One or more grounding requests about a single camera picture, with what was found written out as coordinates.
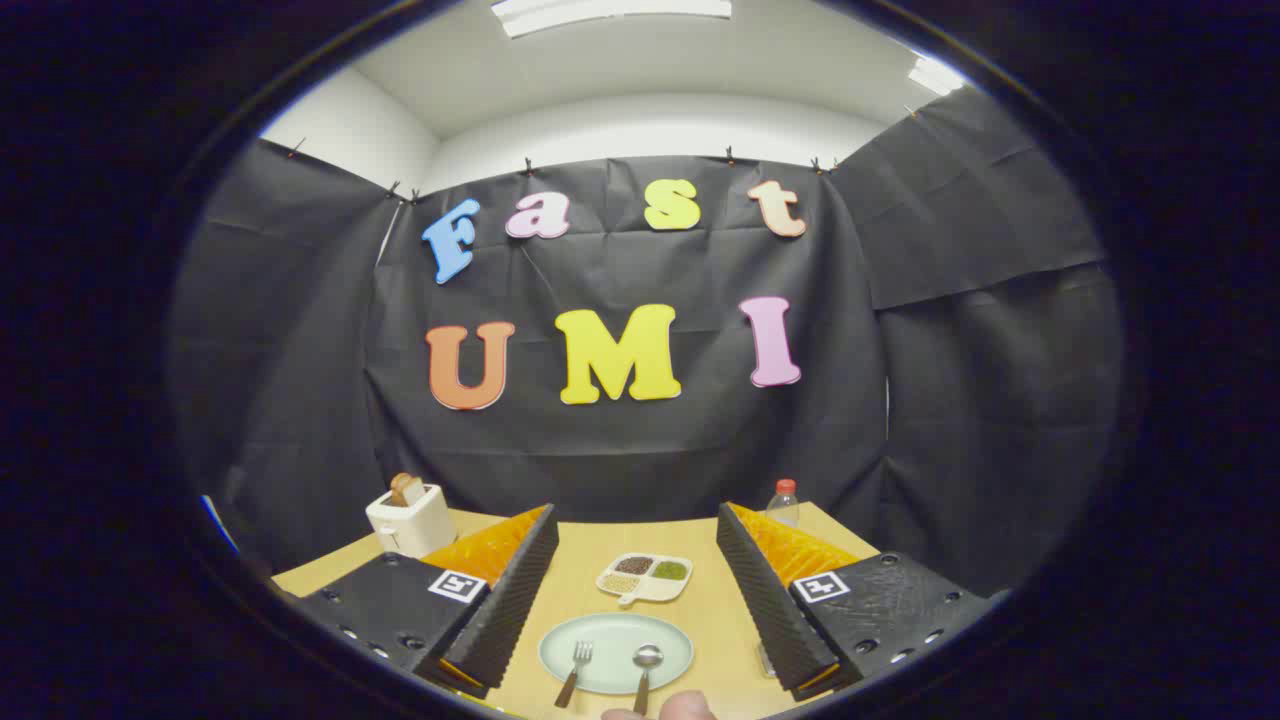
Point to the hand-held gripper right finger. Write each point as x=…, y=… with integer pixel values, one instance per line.
x=765, y=600

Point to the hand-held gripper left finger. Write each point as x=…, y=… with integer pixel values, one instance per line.
x=505, y=610

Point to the clear red-capped water bottle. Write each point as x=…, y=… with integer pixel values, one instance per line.
x=785, y=505

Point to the pale green round plate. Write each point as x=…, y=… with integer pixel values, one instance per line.
x=615, y=632

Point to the white divided bean dish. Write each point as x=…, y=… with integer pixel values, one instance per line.
x=645, y=580

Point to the cream white toaster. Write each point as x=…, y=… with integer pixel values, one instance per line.
x=412, y=525

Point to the brown toast slice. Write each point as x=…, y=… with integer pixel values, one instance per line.
x=405, y=489

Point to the small ceiling light panel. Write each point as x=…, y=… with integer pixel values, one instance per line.
x=935, y=76

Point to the long ceiling light panel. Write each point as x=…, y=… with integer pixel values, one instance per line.
x=610, y=12

